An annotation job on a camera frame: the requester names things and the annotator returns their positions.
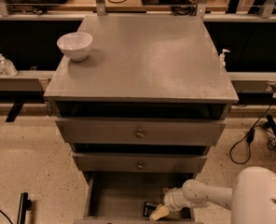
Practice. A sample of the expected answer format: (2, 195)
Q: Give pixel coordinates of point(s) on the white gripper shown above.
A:
(172, 202)

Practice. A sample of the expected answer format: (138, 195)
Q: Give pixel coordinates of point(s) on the dark blue rxbar wrapper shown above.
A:
(149, 208)

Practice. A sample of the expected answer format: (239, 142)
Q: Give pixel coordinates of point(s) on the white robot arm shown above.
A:
(252, 200)

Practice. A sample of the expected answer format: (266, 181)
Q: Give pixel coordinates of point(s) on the grey open bottom drawer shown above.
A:
(119, 198)

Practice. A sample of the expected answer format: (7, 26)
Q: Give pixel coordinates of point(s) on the grey middle drawer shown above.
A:
(142, 163)

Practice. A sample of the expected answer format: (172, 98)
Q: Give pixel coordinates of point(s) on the grey wooden drawer cabinet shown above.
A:
(143, 67)

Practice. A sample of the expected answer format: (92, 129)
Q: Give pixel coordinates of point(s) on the grey top drawer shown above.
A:
(180, 132)

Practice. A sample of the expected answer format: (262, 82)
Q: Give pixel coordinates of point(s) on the clear sanitizer bottle right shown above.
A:
(223, 56)

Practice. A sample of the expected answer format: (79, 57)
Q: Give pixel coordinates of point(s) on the clear sanitizer bottle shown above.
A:
(7, 66)
(223, 56)

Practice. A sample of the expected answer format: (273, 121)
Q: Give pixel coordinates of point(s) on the white ceramic bowl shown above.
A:
(76, 46)

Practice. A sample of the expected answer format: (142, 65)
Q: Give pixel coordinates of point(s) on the clear sanitizer bottle left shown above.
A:
(7, 66)

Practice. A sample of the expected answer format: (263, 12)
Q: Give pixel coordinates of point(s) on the black post bottom left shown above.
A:
(25, 204)

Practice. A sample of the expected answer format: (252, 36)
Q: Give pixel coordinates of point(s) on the black bracket left floor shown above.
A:
(14, 111)

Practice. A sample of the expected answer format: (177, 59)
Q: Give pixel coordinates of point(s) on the black coiled cables shelf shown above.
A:
(183, 7)

